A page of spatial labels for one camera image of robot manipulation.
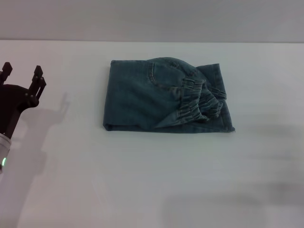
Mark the blue denim shorts with cartoon print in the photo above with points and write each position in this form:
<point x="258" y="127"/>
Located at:
<point x="142" y="102"/>

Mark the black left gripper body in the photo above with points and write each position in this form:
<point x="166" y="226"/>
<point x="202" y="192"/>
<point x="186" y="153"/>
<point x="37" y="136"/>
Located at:
<point x="14" y="102"/>

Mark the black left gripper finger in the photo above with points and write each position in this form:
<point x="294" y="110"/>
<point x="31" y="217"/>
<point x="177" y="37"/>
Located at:
<point x="6" y="73"/>
<point x="38" y="82"/>

